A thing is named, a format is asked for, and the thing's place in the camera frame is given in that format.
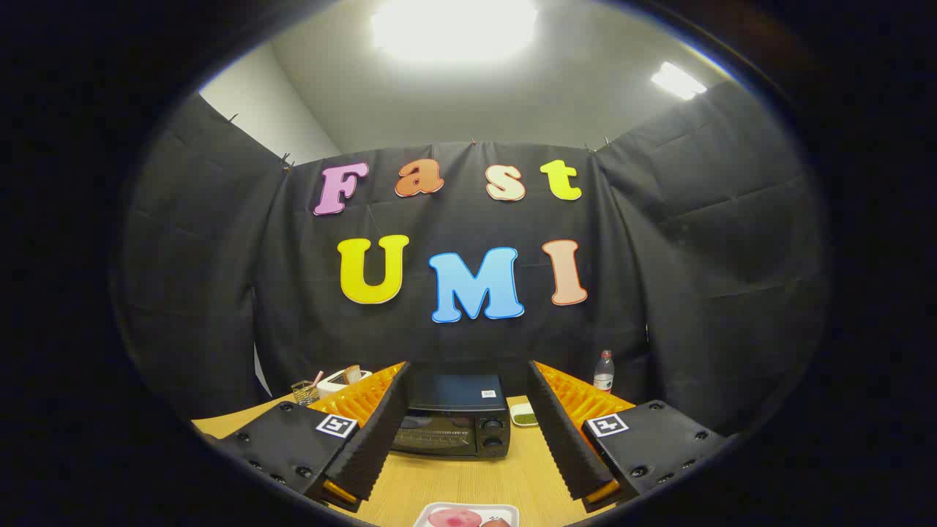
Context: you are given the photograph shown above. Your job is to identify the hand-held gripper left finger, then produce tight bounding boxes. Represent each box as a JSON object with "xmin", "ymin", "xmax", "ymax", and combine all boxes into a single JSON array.
[{"xmin": 212, "ymin": 360, "xmax": 412, "ymax": 513}]

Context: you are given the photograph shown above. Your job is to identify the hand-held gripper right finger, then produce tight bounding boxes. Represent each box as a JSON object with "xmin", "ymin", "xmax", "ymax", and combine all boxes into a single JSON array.
[{"xmin": 527, "ymin": 360, "xmax": 733, "ymax": 513}]

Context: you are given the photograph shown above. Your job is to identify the black toaster oven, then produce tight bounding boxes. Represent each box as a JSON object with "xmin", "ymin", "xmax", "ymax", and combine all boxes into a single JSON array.
[{"xmin": 392, "ymin": 375, "xmax": 512, "ymax": 459}]

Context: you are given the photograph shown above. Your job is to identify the white food tray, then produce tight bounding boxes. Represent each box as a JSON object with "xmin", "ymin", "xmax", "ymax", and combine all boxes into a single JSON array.
[{"xmin": 414, "ymin": 502, "xmax": 520, "ymax": 527}]

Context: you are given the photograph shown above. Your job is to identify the pink ham slice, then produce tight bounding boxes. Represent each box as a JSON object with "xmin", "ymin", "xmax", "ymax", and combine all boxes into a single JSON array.
[{"xmin": 428, "ymin": 509, "xmax": 484, "ymax": 527}]

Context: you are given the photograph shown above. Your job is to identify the white bread toaster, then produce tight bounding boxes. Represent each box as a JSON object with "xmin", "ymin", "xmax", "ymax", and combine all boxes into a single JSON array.
[{"xmin": 317, "ymin": 368, "xmax": 373, "ymax": 400}]

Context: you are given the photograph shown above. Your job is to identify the small ceiling light panel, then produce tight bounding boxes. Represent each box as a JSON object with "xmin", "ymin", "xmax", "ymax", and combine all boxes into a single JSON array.
[{"xmin": 651, "ymin": 61, "xmax": 708, "ymax": 101}]

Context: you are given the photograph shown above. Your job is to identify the large ceiling light panel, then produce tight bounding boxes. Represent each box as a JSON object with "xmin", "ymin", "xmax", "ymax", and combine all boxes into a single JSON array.
[{"xmin": 371, "ymin": 0, "xmax": 539, "ymax": 65}]

